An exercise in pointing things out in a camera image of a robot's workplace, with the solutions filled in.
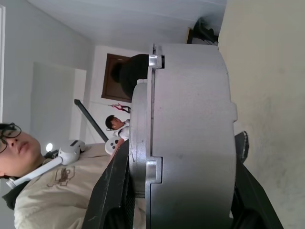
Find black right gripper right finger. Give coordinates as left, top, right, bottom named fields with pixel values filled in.
left=229, top=130, right=285, bottom=229

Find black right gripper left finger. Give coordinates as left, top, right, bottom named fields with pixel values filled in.
left=83, top=140, right=136, bottom=229

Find gray hinged housing lid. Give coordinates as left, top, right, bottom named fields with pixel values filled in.
left=128, top=42, right=165, bottom=229

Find gray round motor housing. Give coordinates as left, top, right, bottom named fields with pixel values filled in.
left=150, top=42, right=239, bottom=229

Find white handheld controller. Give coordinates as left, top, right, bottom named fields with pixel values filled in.
left=104, top=136, right=122, bottom=156

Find person in beige shirt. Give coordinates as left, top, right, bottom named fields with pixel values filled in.
left=0, top=123, right=131, bottom=229

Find white VR headset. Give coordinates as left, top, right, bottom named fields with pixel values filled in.
left=6, top=140, right=86, bottom=189

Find person in white shirt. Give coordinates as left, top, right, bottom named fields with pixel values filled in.
left=105, top=114, right=131, bottom=142

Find black diagonal metal bar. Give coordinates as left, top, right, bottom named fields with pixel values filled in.
left=74, top=99, right=109, bottom=143

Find brown framed door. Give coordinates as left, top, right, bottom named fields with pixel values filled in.
left=101, top=53, right=134, bottom=104

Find black round eyeglasses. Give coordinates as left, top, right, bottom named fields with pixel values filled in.
left=0, top=123, right=22, bottom=154

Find black rounded dark shape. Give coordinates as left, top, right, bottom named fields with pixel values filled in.
left=111, top=54, right=150, bottom=101

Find red harness straps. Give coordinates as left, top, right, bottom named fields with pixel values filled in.
left=108, top=103, right=132, bottom=114

